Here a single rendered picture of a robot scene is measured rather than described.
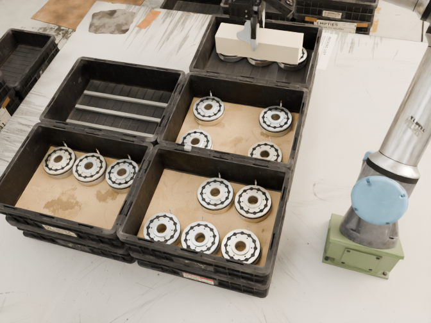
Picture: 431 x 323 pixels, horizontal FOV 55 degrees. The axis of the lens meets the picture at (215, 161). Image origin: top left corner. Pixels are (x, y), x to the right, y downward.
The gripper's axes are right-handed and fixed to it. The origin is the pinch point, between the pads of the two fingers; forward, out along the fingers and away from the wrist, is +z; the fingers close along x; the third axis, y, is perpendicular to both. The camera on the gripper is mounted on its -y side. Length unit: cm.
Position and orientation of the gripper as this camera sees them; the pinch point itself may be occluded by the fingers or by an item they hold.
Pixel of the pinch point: (258, 40)
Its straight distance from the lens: 124.1
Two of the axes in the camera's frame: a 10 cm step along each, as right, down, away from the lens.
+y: -9.5, -2.0, 2.4
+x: -3.0, 8.1, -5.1
